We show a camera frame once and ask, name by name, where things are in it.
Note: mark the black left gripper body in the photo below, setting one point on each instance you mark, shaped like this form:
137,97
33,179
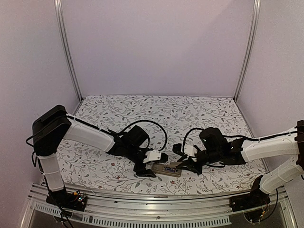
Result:
131,154

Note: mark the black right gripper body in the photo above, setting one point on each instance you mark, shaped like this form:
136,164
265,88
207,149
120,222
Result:
212,158

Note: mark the black AAA battery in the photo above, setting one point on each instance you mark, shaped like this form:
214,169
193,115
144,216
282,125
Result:
169,169

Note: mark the white remote control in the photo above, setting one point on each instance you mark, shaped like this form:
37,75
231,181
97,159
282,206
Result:
159,169

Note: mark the remote battery cover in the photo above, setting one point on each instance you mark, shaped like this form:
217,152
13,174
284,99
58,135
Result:
175,164

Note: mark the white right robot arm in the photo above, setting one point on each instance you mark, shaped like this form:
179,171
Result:
290,142

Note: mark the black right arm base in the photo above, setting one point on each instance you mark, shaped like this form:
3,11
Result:
256,201

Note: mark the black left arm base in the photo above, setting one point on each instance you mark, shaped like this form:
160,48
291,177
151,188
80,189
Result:
65,200

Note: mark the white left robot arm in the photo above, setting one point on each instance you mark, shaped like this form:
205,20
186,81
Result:
57,126

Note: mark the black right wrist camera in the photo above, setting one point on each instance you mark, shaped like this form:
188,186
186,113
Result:
213,140

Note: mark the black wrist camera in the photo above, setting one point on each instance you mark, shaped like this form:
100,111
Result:
213,140
136,136

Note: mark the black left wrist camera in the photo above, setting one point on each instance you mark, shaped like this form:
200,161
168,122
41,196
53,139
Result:
136,136

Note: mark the right aluminium frame post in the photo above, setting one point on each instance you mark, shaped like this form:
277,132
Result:
249,48

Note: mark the aluminium frame post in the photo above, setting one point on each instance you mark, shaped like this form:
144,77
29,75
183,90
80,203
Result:
66,48
249,48

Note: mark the left aluminium frame post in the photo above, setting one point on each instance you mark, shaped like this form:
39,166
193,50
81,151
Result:
66,48

